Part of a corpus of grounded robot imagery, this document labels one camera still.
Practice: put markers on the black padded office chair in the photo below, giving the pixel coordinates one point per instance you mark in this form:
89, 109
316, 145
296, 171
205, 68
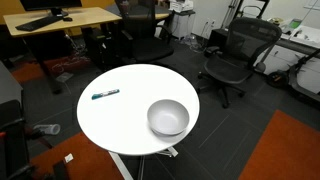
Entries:
146, 48

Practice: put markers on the white bowl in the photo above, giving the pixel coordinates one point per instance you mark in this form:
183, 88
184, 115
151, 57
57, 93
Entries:
168, 117

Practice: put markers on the wooden desk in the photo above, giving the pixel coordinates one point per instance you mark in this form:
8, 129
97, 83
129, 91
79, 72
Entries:
83, 18

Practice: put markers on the white table base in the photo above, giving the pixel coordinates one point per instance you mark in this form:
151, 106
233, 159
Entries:
120, 165

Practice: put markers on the white side desk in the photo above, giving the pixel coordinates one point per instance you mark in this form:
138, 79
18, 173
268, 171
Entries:
300, 46

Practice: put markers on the teal capped white marker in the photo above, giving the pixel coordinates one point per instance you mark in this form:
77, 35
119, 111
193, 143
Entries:
106, 93

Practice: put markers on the black computer tower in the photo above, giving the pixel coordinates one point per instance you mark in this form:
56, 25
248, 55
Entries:
96, 48

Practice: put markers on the black kick scooter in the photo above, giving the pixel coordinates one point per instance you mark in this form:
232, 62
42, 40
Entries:
277, 79

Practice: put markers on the black computer mouse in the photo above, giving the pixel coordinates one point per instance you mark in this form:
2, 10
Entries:
67, 19

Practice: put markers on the black mesh office chair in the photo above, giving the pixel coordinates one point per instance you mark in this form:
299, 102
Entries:
230, 68

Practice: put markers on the white cabinet with printer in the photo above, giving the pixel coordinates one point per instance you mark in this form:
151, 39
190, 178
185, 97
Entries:
182, 23

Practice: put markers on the black keyboard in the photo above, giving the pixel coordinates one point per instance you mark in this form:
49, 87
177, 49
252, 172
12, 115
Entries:
38, 23

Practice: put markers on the small white paper scrap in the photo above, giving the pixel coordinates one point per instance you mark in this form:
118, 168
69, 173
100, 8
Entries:
68, 158

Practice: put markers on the black computer monitor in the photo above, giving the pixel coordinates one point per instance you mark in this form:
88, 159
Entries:
50, 4

